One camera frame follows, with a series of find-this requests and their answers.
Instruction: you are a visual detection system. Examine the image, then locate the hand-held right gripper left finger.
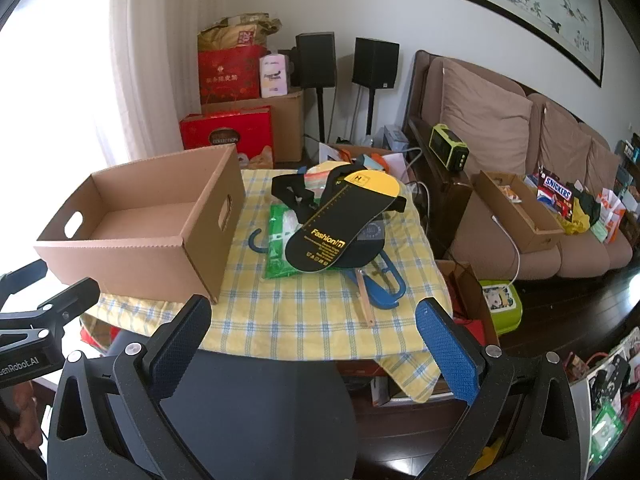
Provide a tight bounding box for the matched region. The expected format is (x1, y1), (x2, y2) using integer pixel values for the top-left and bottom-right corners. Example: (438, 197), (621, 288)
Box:
(47, 295), (213, 480)

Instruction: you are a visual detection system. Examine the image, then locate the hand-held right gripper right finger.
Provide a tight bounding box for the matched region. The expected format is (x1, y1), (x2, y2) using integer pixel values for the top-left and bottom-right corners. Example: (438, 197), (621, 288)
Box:
(415, 297), (596, 480)

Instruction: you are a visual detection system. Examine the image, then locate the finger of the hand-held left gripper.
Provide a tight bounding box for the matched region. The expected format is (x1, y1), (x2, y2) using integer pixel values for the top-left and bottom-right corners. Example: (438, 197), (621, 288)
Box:
(0, 277), (101, 348)
(0, 260), (48, 306)

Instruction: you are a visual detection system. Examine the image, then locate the brown cardboard box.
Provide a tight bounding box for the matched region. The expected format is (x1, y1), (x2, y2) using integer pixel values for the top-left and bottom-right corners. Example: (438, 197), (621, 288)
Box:
(34, 143), (247, 305)

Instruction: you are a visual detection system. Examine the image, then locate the green plastic packet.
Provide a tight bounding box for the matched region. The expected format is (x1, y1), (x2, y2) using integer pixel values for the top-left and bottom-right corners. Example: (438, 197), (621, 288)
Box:
(264, 203), (313, 279)

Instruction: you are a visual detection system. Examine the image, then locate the black Fashion sandal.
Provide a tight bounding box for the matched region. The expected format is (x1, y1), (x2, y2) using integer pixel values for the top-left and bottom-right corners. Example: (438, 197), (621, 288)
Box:
(285, 162), (406, 273)

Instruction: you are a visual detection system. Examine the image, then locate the black webbing strap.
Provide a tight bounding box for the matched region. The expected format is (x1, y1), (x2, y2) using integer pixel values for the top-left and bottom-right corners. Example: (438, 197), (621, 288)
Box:
(271, 170), (331, 223)

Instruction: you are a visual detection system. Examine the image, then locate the person's left hand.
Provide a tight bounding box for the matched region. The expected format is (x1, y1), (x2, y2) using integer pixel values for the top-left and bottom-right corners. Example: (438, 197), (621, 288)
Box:
(12, 385), (43, 446)

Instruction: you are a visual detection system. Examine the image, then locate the green white storage box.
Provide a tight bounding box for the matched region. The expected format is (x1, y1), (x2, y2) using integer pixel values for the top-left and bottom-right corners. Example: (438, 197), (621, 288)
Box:
(480, 280), (523, 333)

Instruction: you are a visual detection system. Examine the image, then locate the cardboard box with red inside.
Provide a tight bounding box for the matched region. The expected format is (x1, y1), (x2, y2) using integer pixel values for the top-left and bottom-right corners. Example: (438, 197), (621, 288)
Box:
(435, 260), (501, 346)

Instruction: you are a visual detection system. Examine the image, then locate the blue plastic hanger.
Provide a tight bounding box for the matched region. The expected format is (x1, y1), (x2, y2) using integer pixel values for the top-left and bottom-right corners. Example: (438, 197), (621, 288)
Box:
(247, 229), (406, 311)

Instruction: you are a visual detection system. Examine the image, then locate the dark grey chair back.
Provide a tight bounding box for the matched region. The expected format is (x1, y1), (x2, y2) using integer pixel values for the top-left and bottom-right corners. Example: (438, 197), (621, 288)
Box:
(107, 327), (358, 480)

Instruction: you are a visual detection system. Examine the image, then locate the yellow plaid tablecloth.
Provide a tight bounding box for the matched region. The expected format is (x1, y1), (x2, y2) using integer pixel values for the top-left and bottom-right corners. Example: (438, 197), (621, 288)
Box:
(82, 167), (468, 403)

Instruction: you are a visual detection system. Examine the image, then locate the brown sofa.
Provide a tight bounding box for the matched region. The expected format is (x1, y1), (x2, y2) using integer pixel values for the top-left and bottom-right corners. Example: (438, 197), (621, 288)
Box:
(402, 50), (633, 281)

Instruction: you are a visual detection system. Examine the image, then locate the shallow cardboard box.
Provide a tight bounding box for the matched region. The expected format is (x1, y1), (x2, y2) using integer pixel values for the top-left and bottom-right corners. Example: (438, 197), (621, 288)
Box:
(472, 170), (566, 254)

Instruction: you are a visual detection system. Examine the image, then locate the pile of colourful packages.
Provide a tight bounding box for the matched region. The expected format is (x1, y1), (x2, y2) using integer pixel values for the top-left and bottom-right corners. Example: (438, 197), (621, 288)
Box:
(565, 327), (636, 480)

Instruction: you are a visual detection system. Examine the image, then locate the yellow plastic bag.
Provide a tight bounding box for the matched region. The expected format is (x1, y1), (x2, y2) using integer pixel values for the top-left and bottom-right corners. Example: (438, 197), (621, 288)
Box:
(562, 195), (593, 233)

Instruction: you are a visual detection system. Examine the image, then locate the brown candy bar bag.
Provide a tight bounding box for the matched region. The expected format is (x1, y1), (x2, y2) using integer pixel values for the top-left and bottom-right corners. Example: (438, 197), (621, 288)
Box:
(537, 167), (573, 216)

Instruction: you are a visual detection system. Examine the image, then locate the green black portable device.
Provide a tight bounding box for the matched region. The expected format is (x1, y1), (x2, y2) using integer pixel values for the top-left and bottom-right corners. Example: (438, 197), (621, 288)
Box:
(429, 123), (471, 172)

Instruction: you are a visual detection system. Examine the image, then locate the white curtain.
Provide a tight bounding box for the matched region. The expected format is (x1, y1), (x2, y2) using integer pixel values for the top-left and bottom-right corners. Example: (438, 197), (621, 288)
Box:
(0, 0), (151, 281)

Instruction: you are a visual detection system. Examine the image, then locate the white orange paper bag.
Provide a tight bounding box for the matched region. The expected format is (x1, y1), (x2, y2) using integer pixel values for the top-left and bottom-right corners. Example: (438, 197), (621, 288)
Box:
(597, 187), (626, 243)

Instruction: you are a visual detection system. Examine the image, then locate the cluttered cardboard box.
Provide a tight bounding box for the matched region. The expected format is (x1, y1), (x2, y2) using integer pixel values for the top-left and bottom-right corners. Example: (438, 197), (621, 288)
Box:
(320, 142), (416, 181)

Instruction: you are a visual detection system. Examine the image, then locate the large beige sofa cushion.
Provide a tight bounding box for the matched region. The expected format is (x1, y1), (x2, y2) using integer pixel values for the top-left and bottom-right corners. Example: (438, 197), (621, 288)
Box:
(442, 57), (533, 176)

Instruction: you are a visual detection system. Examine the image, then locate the large brown cardboard carton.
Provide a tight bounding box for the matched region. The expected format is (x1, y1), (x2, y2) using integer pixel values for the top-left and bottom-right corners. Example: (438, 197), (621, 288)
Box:
(200, 87), (305, 163)

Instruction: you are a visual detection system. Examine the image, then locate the red Collection gift box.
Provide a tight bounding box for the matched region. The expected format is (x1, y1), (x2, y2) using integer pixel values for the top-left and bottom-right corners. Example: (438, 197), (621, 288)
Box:
(197, 44), (268, 106)

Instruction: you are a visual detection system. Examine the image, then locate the white purple tissue pack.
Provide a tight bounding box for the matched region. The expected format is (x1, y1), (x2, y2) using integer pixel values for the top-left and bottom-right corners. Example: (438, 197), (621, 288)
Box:
(259, 52), (292, 98)

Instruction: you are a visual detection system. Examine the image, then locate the black speaker on stand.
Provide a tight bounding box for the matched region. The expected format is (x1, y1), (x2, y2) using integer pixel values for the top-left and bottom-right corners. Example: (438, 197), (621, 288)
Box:
(295, 31), (337, 143)
(352, 37), (401, 136)

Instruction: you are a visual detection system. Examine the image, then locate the gold foil bag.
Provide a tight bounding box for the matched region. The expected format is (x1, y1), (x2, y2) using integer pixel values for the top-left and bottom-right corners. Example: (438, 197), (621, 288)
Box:
(197, 15), (282, 53)

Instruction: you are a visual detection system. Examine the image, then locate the white cable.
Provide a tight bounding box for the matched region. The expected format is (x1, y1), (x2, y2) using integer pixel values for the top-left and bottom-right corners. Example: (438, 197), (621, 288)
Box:
(492, 215), (521, 286)

